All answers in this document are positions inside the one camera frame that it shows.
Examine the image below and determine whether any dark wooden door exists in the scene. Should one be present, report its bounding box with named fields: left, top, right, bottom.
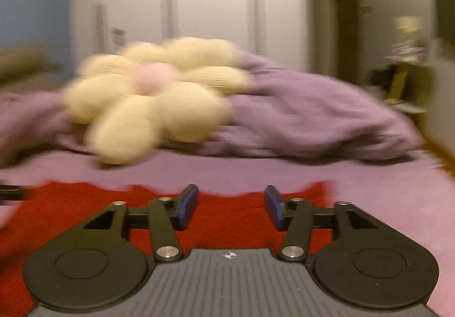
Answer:
left=332, top=0, right=362, bottom=73

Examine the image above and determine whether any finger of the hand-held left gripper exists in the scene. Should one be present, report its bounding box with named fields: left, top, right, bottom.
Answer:
left=0, top=185, right=30, bottom=201

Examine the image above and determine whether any cream flower-shaped pillow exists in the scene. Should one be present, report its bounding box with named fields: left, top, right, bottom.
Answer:
left=62, top=36, right=254, bottom=166

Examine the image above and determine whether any wrapped flower bouquet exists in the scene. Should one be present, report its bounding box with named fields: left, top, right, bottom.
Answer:
left=391, top=16, right=426, bottom=59

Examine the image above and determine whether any dark wall screen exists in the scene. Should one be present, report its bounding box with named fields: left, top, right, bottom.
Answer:
left=429, top=0, right=455, bottom=43

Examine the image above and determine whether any purple crumpled duvet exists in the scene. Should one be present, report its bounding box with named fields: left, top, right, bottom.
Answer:
left=0, top=52, right=426, bottom=161

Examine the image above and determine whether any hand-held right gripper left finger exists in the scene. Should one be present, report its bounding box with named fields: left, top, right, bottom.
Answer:
left=76, top=184, right=200, bottom=263

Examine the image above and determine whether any olive padded headboard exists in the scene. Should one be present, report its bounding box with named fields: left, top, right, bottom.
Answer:
left=0, top=44, right=62, bottom=91

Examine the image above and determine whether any yellow side table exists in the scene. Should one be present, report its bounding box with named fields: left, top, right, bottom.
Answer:
left=383, top=54, right=429, bottom=115

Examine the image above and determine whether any wooden bed frame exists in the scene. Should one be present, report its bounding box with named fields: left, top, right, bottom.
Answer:
left=421, top=134, right=455, bottom=175

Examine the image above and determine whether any dark cloth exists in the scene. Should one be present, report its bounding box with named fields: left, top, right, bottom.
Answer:
left=367, top=66, right=398, bottom=98

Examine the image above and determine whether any purple bed sheet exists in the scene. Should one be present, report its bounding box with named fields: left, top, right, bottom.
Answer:
left=0, top=150, right=455, bottom=317

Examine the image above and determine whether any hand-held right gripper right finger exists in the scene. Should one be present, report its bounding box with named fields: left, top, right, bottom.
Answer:
left=264, top=184, right=387, bottom=263

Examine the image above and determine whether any red buttoned knit cardigan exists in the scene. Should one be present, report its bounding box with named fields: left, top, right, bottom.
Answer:
left=0, top=180, right=336, bottom=317

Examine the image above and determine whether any white wardrobe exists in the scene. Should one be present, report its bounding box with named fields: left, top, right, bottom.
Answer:
left=71, top=0, right=315, bottom=67

